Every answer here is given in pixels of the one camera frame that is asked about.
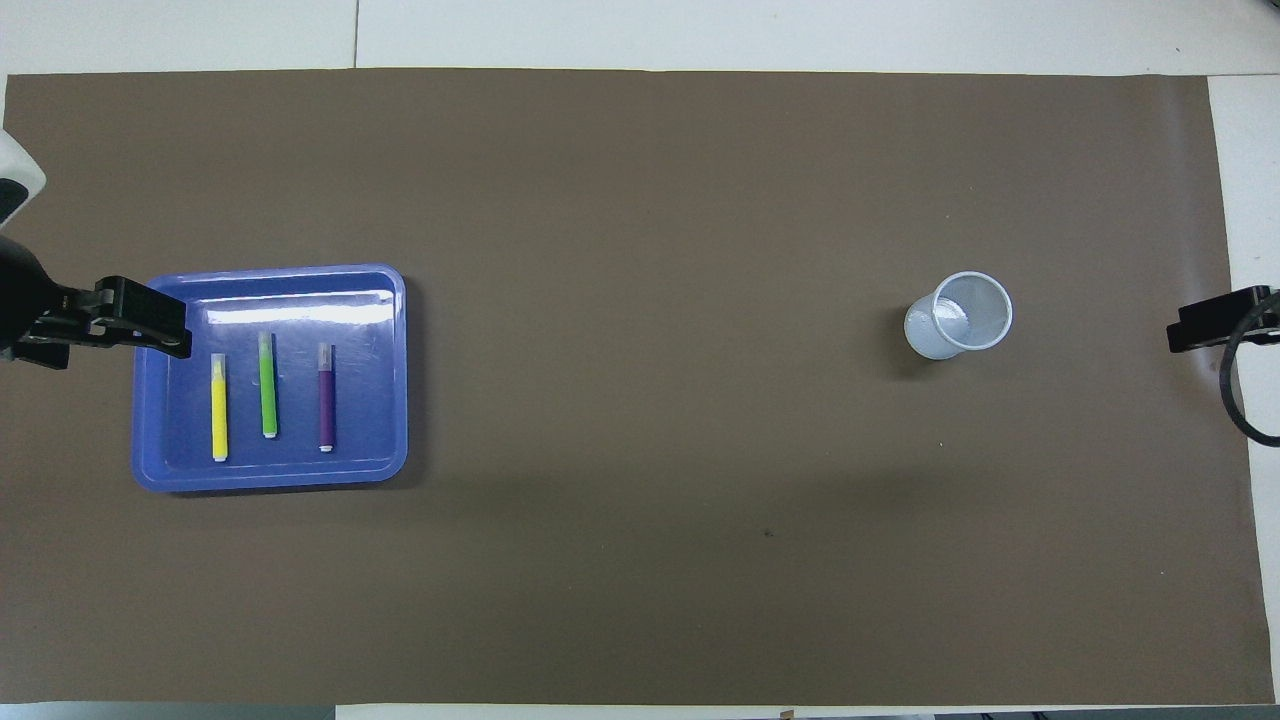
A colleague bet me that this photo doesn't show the translucent plastic cup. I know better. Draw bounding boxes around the translucent plastic cup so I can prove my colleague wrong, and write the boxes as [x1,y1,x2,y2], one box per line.
[904,270,1014,361]

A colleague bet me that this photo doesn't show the yellow marker pen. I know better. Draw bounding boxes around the yellow marker pen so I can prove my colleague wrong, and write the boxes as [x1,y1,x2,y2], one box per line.
[210,353,229,463]

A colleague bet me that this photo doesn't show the blue plastic tray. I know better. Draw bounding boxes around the blue plastic tray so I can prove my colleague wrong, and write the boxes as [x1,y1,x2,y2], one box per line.
[132,263,409,494]

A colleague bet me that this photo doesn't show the brown table mat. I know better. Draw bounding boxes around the brown table mat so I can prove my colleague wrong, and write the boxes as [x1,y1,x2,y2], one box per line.
[0,68,1276,706]

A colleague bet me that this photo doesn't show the green marker pen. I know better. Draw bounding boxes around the green marker pen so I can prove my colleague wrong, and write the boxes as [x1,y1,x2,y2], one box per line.
[258,331,278,439]

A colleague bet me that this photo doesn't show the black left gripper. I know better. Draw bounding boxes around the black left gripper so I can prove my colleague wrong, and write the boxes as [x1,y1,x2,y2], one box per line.
[0,233,193,369]

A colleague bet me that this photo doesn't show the purple marker pen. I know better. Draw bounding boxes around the purple marker pen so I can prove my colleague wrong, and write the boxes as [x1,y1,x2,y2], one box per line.
[317,343,336,453]

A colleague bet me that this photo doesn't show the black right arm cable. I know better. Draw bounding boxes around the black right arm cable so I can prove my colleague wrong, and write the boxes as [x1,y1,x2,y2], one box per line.
[1217,288,1280,448]

